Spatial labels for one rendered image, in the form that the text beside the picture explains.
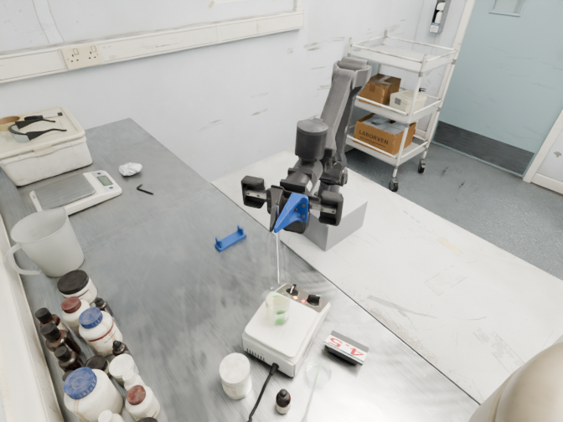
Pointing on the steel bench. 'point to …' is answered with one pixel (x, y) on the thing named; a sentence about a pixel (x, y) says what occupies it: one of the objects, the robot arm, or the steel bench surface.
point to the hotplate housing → (278, 362)
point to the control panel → (306, 299)
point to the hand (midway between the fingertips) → (280, 217)
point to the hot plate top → (273, 339)
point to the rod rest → (229, 239)
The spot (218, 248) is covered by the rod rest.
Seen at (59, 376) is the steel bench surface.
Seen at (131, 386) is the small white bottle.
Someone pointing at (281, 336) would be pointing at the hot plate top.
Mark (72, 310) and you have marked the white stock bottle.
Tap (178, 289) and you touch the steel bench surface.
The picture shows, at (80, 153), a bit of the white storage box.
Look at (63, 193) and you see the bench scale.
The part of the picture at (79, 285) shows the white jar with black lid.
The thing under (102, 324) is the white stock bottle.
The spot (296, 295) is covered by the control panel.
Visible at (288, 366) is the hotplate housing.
